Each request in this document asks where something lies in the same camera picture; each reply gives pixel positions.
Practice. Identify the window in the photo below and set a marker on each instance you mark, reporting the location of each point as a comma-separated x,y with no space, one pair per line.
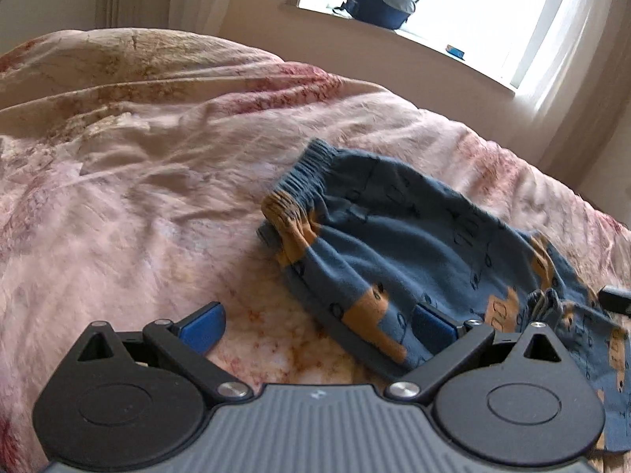
468,10

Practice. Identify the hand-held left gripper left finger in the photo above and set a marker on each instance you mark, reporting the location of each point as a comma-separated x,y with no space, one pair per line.
204,327

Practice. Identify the small blue box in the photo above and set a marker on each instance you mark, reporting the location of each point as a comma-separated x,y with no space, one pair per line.
456,51

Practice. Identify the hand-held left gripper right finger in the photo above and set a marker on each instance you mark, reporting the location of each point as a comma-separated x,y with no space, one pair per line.
434,327

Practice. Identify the blue pants with orange print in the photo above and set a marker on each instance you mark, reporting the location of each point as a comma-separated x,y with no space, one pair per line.
394,236

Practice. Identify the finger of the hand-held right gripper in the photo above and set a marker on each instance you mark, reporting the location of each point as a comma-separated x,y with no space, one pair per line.
616,299

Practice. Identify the pink floral blanket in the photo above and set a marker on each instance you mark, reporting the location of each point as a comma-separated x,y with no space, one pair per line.
148,182

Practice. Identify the white curtain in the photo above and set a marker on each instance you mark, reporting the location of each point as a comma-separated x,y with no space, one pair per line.
572,83

